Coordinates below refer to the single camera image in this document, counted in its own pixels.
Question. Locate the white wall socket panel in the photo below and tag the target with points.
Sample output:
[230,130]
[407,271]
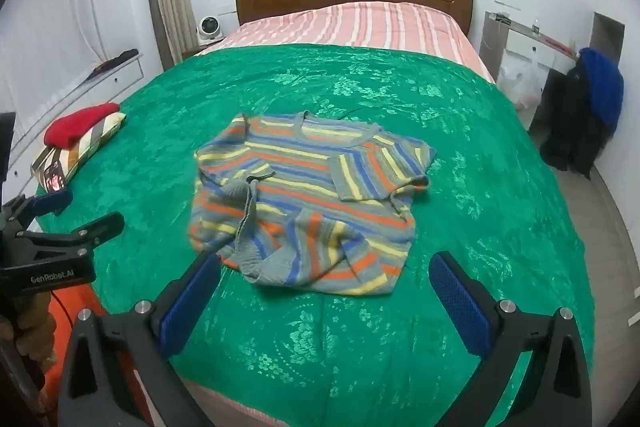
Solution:
[507,1]

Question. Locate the dark object on shelf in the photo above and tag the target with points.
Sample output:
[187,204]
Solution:
[117,58]

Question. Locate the pink striped bed sheet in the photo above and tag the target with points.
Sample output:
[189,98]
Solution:
[350,24]

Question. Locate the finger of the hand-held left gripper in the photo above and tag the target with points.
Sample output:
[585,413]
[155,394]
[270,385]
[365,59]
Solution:
[90,229]
[52,203]

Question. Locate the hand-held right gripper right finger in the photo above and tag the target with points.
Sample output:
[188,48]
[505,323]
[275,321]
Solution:
[460,302]

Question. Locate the person's left hand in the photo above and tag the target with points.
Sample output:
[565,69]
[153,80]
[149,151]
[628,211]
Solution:
[35,332]

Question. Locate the white wardrobe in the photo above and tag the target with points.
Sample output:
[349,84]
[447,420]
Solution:
[65,7]

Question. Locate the blue and black chair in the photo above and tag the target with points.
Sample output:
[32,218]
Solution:
[570,117]

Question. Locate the striped pillow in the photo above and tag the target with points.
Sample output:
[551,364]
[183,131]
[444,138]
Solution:
[95,139]

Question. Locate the orange cloth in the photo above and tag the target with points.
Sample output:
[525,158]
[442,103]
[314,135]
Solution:
[70,302]

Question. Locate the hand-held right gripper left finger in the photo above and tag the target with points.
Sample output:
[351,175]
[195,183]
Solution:
[190,297]

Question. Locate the red knit cloth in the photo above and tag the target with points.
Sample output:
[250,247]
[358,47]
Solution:
[75,124]

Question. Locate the striped knit sweater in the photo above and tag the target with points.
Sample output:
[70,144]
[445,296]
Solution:
[310,187]

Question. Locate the white plastic bag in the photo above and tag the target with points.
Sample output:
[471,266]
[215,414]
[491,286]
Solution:
[522,84]

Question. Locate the blue jacket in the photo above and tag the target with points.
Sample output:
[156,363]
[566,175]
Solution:
[605,82]

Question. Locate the dark cover book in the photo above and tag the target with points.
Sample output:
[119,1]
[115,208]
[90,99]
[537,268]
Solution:
[52,177]

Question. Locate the wooden nightstand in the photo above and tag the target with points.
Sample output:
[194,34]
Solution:
[192,52]

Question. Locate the green floral blanket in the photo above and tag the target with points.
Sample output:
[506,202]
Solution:
[350,77]

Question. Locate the white desk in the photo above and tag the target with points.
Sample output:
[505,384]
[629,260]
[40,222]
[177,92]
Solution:
[522,42]

